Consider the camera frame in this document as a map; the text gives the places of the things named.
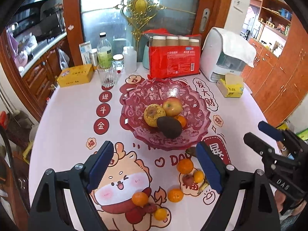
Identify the yellow tissue box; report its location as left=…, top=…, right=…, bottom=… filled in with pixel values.
left=216, top=73, right=244, bottom=98

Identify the frosted glass door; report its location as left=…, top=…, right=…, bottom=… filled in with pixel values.
left=79, top=0, right=203, bottom=63

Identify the wooden open shelf unit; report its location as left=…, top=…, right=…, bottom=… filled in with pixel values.
left=250, top=0, right=294, bottom=58

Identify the wooden tall cabinet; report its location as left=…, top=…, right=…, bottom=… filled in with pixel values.
left=241, top=14, right=308, bottom=128

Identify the white squeeze bottle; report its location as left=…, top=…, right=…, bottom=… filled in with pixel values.
left=123, top=44, right=137, bottom=73

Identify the blue white carton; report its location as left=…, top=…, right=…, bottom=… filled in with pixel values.
left=79, top=42, right=93, bottom=65

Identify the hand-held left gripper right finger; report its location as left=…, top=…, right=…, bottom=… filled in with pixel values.
left=195, top=141, right=281, bottom=231

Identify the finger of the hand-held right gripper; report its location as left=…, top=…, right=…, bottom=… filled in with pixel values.
left=258, top=121, right=305, bottom=152
left=244, top=132, right=283, bottom=162

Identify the clear bottle green label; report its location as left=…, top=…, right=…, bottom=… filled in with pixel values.
left=97, top=32, right=113, bottom=69

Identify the person's right hand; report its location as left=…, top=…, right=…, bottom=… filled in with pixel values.
left=274, top=185, right=307, bottom=222

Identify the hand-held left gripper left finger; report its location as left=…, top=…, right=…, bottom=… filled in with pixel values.
left=28, top=141, right=115, bottom=231

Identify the white countertop appliance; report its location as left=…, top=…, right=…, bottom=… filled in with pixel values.
left=200, top=27, right=247, bottom=82

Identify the dark woven basket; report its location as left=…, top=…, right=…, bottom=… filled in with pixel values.
left=7, top=111, right=33, bottom=148

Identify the gold door ornament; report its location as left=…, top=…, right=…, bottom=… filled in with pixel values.
left=114, top=0, right=196, bottom=47

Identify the silver door handle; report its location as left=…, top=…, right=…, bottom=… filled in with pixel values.
left=199, top=8, right=210, bottom=32

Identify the yellow tin box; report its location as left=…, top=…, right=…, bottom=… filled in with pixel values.
left=57, top=64, right=94, bottom=87

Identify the red pack of paper cups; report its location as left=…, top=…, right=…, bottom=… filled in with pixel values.
left=143, top=29, right=201, bottom=79

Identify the wooden kitchen base cabinet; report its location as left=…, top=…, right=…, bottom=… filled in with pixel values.
left=22, top=36, right=73, bottom=111

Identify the clear plastic bag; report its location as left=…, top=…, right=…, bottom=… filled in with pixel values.
left=57, top=48, right=70, bottom=70

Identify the printed cartoon tablecloth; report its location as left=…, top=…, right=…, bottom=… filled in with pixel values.
left=28, top=61, right=281, bottom=231

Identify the red yellow apple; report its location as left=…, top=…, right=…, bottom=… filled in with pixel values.
left=162, top=97, right=184, bottom=116

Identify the small orange mandarin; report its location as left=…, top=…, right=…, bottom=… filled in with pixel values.
left=177, top=158, right=194, bottom=174
left=193, top=170, right=205, bottom=183
left=131, top=192, right=149, bottom=207
left=174, top=115, right=187, bottom=128
left=167, top=188, right=184, bottom=203
left=154, top=208, right=168, bottom=221

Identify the yellow brown pear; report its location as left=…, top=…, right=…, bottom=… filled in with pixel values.
left=144, top=104, right=167, bottom=127

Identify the range hood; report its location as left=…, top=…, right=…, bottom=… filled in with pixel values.
left=10, top=0, right=66, bottom=41

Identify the small glass jar white lid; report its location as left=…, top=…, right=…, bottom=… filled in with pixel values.
left=113, top=54, right=125, bottom=71

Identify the red glass fruit bowl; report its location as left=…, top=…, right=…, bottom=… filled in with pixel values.
left=120, top=78, right=212, bottom=151

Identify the ribbed glass tumbler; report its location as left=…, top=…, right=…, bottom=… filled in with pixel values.
left=97, top=61, right=117, bottom=87

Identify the dark avocado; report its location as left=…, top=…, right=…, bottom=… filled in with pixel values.
left=157, top=116, right=183, bottom=139

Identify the white light switch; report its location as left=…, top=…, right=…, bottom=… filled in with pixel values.
left=234, top=0, right=247, bottom=11

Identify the yellow green bag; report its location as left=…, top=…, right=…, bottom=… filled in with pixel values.
left=296, top=129, right=308, bottom=141

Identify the overripe dark banana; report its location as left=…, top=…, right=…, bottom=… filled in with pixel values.
left=188, top=147, right=210, bottom=195

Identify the white towel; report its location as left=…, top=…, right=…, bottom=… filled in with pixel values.
left=214, top=28, right=257, bottom=68

